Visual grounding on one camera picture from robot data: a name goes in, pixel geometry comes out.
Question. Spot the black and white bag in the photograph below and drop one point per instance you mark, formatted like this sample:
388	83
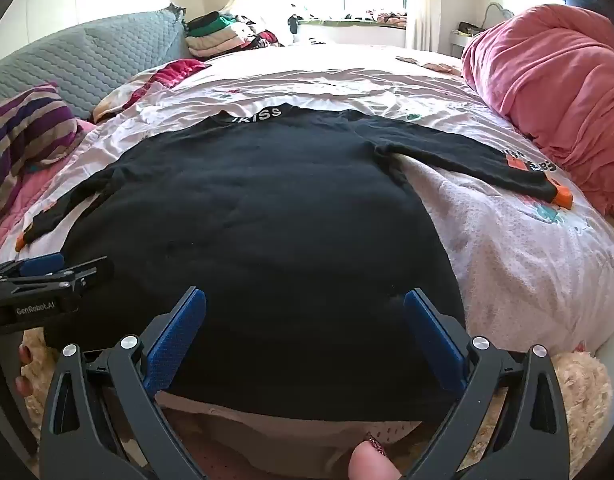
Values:
293	24

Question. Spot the beige plush rug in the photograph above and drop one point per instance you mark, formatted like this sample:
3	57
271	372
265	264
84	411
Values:
582	395

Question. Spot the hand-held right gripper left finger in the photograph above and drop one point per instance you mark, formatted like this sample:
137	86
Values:
174	340

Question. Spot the white curtain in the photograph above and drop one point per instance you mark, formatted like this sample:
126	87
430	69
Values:
423	5

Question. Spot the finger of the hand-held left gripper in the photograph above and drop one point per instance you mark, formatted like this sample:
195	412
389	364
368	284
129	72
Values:
87	271
42	263

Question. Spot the black monitor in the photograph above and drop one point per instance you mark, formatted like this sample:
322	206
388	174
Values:
577	0

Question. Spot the small floral cloth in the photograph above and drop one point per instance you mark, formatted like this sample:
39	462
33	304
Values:
432	66

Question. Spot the pink printed blanket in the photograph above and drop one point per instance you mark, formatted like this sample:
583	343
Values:
487	260

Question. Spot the pink cloth on windowsill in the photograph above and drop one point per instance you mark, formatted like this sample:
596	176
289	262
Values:
387	15

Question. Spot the white desk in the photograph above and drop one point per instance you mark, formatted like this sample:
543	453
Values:
464	40

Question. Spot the red patterned cloth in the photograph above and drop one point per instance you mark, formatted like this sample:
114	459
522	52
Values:
172	72

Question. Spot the pile of folded clothes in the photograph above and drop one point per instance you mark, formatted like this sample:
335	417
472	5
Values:
217	35

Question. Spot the person's right hand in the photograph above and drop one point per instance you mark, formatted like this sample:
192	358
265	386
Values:
372	462

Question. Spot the person's left hand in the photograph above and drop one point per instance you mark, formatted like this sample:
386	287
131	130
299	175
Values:
24	357

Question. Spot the pink rolled duvet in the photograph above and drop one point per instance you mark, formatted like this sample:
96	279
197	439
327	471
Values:
552	90

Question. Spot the black t-shirt orange print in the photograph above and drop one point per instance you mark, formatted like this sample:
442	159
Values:
262	235

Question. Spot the grey quilted headboard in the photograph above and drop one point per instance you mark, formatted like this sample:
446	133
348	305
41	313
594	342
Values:
87	60

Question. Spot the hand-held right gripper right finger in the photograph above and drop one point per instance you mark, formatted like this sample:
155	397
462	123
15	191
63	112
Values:
434	340

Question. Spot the purple striped pillow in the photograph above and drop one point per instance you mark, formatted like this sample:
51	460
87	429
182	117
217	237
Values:
32	120

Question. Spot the curved desk lamp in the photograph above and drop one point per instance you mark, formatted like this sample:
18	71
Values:
497	10

